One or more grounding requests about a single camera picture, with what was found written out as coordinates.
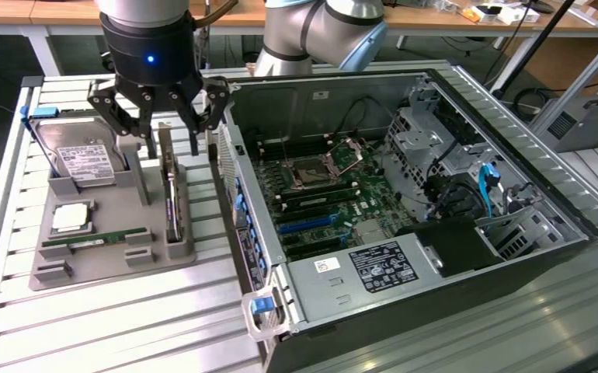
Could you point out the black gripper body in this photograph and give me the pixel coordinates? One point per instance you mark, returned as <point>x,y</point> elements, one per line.
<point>149,46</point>

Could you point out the graphics card with metal bracket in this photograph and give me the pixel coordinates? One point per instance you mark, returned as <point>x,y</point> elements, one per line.
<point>174,210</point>

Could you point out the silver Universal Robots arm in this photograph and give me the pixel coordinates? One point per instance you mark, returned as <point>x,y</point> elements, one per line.
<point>298,39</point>

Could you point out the black office chair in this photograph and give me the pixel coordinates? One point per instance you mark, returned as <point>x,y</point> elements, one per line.
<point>107,62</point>

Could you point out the hard disk in blue carrier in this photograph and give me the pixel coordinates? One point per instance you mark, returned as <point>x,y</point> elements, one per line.
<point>80,151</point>

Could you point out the long wooden desk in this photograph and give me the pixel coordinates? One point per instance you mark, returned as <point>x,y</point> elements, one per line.
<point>44,15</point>

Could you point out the CPU socket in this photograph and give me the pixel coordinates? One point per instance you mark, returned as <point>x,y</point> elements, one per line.
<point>309,171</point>

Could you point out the grey parts rack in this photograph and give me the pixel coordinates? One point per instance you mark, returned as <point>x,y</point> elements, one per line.
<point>116,217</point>

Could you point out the silver CPU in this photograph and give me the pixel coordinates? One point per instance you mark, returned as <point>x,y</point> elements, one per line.
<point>71,217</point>

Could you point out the metal socket cover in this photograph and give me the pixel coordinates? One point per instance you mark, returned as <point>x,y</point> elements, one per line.
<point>347,153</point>

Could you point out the black installed RAM stick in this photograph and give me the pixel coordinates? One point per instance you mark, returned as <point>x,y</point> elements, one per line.
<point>314,200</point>

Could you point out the green RAM stick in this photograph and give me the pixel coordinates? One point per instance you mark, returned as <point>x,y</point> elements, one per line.
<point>107,237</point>

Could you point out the blue expansion slot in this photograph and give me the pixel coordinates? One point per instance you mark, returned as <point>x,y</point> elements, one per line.
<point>306,224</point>

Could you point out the green motherboard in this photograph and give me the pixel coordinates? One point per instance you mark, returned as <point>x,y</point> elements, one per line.
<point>377,194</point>

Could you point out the metal disk bay cage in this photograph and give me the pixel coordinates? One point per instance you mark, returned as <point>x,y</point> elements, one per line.
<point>413,140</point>

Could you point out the silver chipset heatsink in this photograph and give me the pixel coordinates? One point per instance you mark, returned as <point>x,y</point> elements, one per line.
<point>371,231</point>

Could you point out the grey power supply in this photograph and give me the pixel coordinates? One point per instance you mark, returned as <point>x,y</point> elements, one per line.
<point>330,287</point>

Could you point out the orange and white box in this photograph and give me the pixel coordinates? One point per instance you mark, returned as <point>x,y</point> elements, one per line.
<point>477,13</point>

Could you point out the black tripod pole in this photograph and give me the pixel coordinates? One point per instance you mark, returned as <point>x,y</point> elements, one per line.
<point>532,46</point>

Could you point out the small white box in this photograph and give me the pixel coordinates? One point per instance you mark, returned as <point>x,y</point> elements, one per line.
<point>518,16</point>

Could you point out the open black PC case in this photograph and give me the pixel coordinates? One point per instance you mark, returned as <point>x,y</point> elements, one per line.
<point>433,322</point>

